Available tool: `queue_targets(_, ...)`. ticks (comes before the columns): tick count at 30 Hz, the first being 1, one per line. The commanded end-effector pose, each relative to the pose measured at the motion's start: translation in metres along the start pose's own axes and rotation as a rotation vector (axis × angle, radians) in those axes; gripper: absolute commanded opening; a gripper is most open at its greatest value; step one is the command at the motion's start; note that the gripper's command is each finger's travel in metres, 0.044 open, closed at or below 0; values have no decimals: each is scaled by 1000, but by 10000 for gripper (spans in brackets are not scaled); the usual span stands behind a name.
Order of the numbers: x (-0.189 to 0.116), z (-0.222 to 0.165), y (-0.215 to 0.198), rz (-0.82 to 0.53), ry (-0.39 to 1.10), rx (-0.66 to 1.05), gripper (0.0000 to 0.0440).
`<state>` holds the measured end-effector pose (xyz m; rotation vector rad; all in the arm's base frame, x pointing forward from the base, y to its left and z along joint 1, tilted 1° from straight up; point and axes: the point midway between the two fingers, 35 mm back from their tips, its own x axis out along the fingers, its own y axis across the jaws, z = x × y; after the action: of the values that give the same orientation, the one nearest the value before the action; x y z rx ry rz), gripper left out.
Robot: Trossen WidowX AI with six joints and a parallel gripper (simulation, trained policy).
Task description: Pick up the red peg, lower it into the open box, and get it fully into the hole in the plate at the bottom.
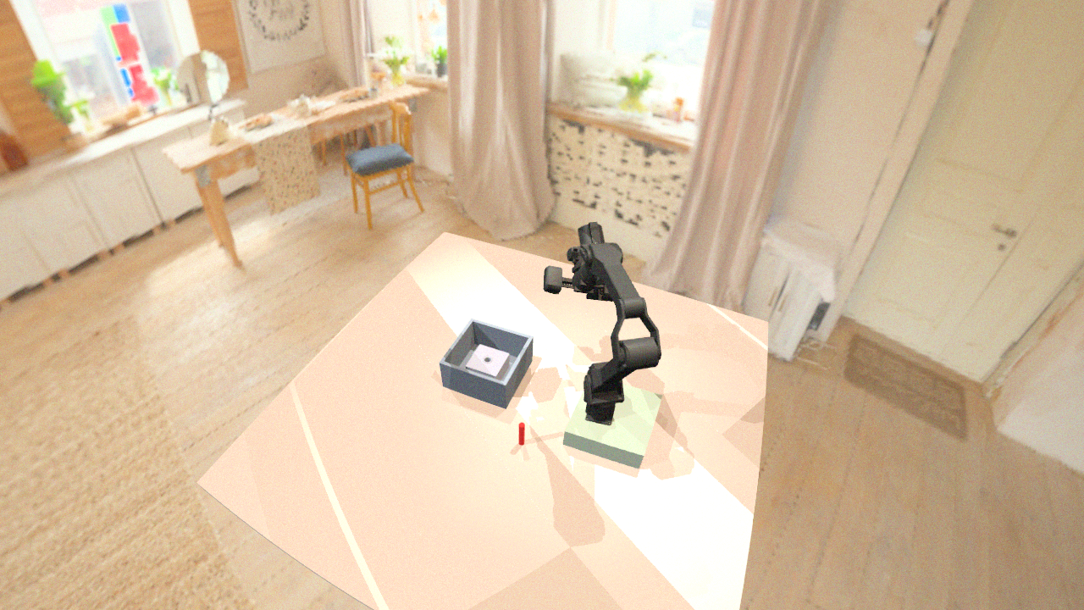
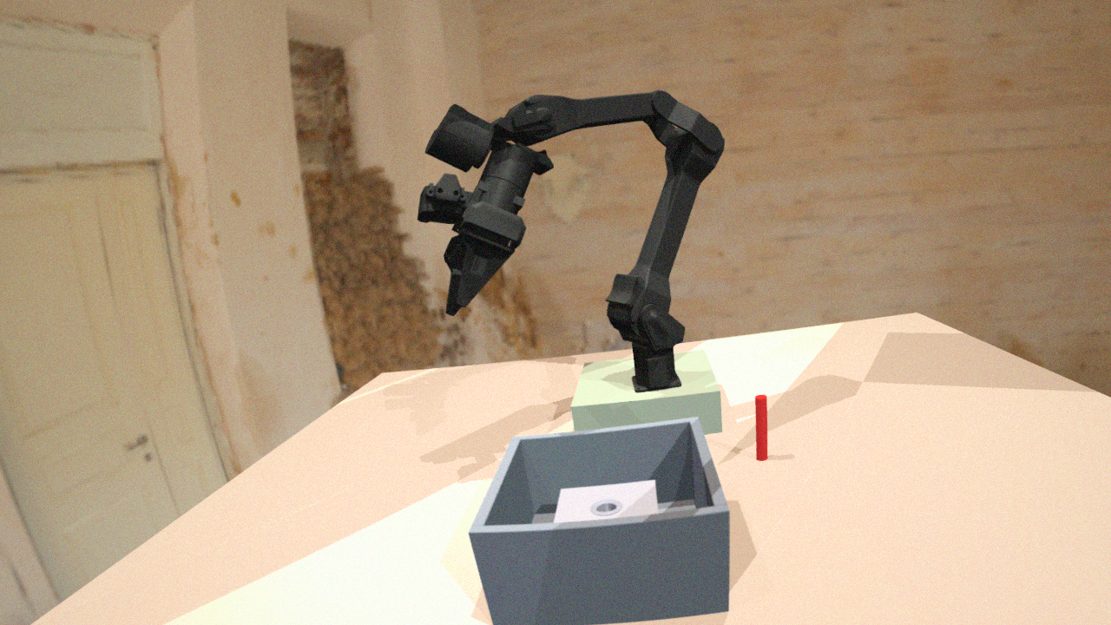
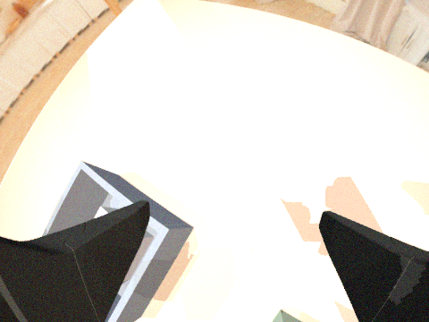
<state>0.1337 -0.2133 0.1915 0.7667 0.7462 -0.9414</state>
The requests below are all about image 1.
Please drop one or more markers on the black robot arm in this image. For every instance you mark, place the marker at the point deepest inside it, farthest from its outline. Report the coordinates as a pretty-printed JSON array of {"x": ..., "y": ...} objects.
[{"x": 602, "y": 385}]

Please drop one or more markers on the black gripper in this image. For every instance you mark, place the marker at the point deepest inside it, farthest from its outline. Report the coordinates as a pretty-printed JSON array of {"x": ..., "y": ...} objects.
[{"x": 553, "y": 282}]

